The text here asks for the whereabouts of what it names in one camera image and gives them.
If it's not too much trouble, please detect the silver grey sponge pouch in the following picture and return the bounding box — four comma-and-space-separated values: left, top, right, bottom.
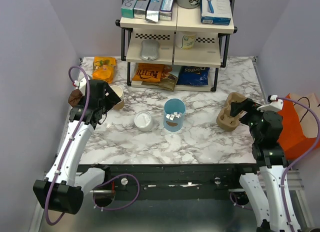
140, 40, 160, 61

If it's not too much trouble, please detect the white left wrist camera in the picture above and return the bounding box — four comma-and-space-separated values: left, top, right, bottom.
72, 77, 87, 95

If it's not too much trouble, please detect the orange paper bag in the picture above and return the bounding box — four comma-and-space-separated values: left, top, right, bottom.
278, 93, 320, 160

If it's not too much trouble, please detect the orange kettle chips bag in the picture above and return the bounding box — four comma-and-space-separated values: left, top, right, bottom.
132, 63, 165, 83

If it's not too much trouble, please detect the blue cylindrical sugar container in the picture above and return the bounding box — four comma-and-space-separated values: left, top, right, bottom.
163, 98, 187, 132

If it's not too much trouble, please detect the purple white toothpaste box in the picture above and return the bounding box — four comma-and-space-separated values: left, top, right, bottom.
159, 0, 175, 21

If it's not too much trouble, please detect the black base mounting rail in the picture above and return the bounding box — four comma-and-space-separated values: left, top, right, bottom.
74, 163, 261, 201

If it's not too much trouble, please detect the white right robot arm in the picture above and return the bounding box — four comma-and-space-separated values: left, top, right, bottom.
230, 96, 302, 231

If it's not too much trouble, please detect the brown cookie snack bag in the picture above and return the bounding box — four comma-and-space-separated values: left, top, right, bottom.
142, 65, 182, 91

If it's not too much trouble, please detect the blue razor package box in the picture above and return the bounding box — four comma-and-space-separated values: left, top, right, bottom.
200, 0, 232, 26

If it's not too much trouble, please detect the cream black shelf rack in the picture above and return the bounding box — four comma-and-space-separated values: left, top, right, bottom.
115, 4, 238, 92

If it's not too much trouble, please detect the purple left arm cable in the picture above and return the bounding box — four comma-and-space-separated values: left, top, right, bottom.
43, 66, 91, 226

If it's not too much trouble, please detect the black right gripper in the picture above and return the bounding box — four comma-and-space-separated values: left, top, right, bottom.
230, 97, 267, 141

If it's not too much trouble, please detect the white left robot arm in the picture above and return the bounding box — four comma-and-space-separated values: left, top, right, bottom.
33, 80, 121, 214

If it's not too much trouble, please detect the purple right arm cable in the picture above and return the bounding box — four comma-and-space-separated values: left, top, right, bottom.
279, 96, 320, 232

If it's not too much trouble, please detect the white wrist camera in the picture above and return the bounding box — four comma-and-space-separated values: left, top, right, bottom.
72, 77, 87, 95
257, 95, 284, 112

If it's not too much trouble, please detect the brown pulp cup carrier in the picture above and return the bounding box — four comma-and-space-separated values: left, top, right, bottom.
216, 92, 246, 132

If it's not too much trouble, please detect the teal toothpaste box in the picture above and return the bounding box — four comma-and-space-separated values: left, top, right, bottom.
121, 0, 138, 19

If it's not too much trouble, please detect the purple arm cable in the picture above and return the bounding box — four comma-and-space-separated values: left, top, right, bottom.
279, 96, 320, 232
43, 66, 91, 226

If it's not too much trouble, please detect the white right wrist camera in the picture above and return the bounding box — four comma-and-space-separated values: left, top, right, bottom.
257, 95, 284, 112

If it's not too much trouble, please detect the white yellow printed cup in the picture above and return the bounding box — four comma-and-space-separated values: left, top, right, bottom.
175, 31, 197, 50

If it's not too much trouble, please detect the blue doritos bag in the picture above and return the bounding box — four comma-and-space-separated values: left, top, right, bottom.
177, 66, 210, 86

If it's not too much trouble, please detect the orange yellow snack bag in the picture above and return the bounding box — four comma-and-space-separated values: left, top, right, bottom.
92, 57, 117, 83

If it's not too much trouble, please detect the brown topped white container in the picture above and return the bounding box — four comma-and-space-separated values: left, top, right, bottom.
68, 89, 83, 107

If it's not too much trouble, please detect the silver blue toothpaste box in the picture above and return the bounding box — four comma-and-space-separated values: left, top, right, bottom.
146, 0, 163, 23

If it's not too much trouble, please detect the kraft paper cup stack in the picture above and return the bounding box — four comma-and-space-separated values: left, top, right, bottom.
111, 85, 125, 110

